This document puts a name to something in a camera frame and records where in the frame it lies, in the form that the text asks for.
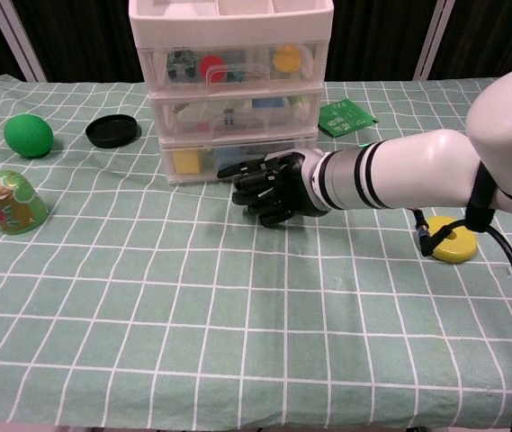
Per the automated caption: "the yellow ring disc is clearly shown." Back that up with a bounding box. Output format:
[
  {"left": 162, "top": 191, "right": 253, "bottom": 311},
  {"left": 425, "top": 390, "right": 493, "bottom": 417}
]
[{"left": 420, "top": 215, "right": 480, "bottom": 264}]

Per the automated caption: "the clear drawer with yellow cube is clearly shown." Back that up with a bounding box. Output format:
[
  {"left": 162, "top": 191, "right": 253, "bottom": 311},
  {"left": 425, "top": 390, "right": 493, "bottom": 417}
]
[{"left": 164, "top": 142, "right": 319, "bottom": 182}]

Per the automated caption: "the yellow round object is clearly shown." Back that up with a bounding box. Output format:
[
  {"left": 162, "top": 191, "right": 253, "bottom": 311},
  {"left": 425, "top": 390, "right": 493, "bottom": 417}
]
[{"left": 273, "top": 44, "right": 302, "bottom": 73}]

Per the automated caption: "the green tea packet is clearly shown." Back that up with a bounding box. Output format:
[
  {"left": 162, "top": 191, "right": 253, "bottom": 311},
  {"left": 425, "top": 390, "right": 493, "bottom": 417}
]
[{"left": 318, "top": 98, "right": 379, "bottom": 139}]

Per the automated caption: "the green white checked tablecloth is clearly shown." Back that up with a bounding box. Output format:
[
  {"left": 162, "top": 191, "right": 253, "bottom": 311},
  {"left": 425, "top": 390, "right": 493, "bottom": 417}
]
[{"left": 0, "top": 75, "right": 512, "bottom": 429}]

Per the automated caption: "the black curtain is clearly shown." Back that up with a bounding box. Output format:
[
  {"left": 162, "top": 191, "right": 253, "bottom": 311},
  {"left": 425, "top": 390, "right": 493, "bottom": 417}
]
[{"left": 0, "top": 0, "right": 512, "bottom": 91}]

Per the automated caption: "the green gold nesting doll half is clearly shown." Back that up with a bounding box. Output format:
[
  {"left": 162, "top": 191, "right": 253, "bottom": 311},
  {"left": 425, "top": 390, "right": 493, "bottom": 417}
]
[{"left": 0, "top": 169, "right": 50, "bottom": 237}]

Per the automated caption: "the dark printed cube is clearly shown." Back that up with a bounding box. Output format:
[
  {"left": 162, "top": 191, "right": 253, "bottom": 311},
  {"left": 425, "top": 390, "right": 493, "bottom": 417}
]
[{"left": 166, "top": 49, "right": 195, "bottom": 80}]

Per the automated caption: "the green egg-shaped ball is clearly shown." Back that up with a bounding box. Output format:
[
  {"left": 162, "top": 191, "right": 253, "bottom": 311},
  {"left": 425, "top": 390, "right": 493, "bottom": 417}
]
[{"left": 4, "top": 113, "right": 55, "bottom": 158}]

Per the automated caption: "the white plastic drawer cabinet frame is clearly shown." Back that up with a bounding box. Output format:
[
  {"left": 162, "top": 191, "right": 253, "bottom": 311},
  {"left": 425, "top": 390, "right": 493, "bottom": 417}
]
[{"left": 128, "top": 0, "right": 337, "bottom": 186}]

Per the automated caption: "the red ball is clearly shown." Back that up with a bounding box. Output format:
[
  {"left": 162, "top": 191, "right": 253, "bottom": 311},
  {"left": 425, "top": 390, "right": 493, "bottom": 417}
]
[{"left": 199, "top": 55, "right": 227, "bottom": 83}]

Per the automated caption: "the yellow cube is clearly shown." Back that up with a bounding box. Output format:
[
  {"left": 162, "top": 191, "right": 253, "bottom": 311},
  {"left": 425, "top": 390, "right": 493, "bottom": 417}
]
[{"left": 172, "top": 150, "right": 202, "bottom": 175}]

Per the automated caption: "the white frame post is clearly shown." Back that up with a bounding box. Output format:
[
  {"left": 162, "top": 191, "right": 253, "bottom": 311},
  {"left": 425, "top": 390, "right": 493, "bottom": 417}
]
[
  {"left": 411, "top": 0, "right": 457, "bottom": 82},
  {"left": 0, "top": 0, "right": 49, "bottom": 83}
]

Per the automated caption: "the black round lid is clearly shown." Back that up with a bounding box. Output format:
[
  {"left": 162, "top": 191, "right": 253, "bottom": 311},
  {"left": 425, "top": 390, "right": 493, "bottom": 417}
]
[{"left": 85, "top": 113, "right": 141, "bottom": 149}]

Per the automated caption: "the clear drawer with dice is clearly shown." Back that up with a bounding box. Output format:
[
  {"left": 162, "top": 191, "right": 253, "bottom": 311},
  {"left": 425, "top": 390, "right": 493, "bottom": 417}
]
[{"left": 158, "top": 93, "right": 319, "bottom": 139}]

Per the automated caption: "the white green small bottle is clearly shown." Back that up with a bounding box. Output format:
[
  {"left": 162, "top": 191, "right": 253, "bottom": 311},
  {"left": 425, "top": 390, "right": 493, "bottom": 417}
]
[{"left": 289, "top": 94, "right": 311, "bottom": 121}]

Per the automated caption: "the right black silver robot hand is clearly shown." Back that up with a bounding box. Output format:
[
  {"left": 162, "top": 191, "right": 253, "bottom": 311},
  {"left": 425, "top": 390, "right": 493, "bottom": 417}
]
[{"left": 217, "top": 150, "right": 328, "bottom": 228}]

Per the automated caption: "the clear drawer with red ball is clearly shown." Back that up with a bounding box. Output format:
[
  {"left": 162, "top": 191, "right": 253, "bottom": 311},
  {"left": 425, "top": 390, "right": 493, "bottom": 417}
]
[{"left": 149, "top": 43, "right": 323, "bottom": 92}]

